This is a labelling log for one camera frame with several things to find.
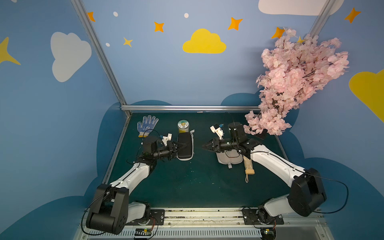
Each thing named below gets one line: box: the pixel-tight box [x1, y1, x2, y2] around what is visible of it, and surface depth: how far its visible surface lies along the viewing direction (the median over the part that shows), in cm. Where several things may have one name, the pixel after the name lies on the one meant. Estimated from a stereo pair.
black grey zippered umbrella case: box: [176, 129, 195, 161], surface depth 78 cm
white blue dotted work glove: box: [137, 114, 159, 138], surface depth 117 cm
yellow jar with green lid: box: [177, 119, 190, 134], surface depth 106 cm
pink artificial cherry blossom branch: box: [244, 28, 350, 136], surface depth 74 cm
